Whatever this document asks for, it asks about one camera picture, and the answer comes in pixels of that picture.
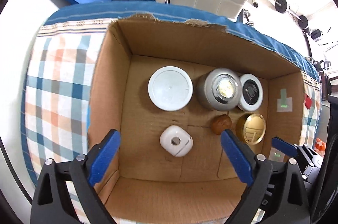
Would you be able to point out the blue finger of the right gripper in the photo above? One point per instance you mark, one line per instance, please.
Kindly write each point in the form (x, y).
(284, 147)

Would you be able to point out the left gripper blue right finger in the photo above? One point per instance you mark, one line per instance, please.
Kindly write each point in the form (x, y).
(240, 156)

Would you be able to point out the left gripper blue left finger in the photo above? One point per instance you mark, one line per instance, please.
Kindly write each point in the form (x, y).
(100, 156)

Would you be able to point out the gold round tin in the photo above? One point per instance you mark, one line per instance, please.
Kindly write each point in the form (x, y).
(250, 128)

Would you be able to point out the red rectangular case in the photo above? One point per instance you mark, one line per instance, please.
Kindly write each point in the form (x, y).
(307, 101)

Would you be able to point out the white jar black lid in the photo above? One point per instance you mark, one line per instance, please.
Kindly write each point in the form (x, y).
(252, 93)

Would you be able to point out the silver round tin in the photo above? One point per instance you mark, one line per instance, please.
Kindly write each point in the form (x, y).
(219, 90)

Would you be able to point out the white round jar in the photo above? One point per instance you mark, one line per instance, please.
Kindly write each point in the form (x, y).
(170, 88)

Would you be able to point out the orange white cloth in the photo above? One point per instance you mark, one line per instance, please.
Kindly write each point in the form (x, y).
(320, 147)

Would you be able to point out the open cardboard box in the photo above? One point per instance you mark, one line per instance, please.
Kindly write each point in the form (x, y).
(145, 183)

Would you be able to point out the plaid tablecloth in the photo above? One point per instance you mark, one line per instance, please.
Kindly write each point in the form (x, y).
(63, 60)

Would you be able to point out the barbell on floor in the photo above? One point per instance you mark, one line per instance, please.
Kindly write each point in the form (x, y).
(283, 7)

